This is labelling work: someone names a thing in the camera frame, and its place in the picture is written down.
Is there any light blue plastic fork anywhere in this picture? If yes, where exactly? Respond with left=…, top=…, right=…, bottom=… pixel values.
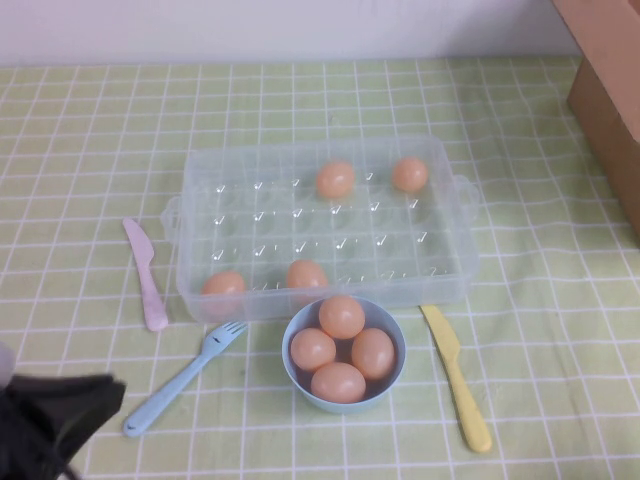
left=122, top=321, right=249, bottom=440

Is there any clear plastic egg box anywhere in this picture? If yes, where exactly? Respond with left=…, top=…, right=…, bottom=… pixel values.
left=160, top=133, right=484, bottom=322

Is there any orange egg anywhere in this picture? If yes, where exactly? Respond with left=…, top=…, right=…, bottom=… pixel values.
left=310, top=362, right=367, bottom=405
left=318, top=294, right=367, bottom=340
left=315, top=160, right=356, bottom=198
left=350, top=327, right=397, bottom=382
left=286, top=259, right=329, bottom=292
left=201, top=271, right=247, bottom=301
left=391, top=156, right=430, bottom=193
left=290, top=327, right=337, bottom=373

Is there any yellow plastic knife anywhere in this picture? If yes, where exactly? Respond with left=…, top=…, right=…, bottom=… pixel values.
left=419, top=304, right=493, bottom=454

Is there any pink plastic knife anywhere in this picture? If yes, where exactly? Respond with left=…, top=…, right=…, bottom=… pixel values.
left=122, top=217, right=169, bottom=333

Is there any light blue bowl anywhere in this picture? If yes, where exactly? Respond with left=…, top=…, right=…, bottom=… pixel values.
left=281, top=296, right=407, bottom=416

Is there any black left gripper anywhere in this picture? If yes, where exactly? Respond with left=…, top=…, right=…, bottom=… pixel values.
left=0, top=372, right=127, bottom=480

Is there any brown cardboard box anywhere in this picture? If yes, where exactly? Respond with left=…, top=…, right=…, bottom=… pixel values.
left=551, top=0, right=640, bottom=227

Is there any green checkered tablecloth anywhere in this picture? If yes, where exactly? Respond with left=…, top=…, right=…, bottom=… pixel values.
left=0, top=57, right=640, bottom=480

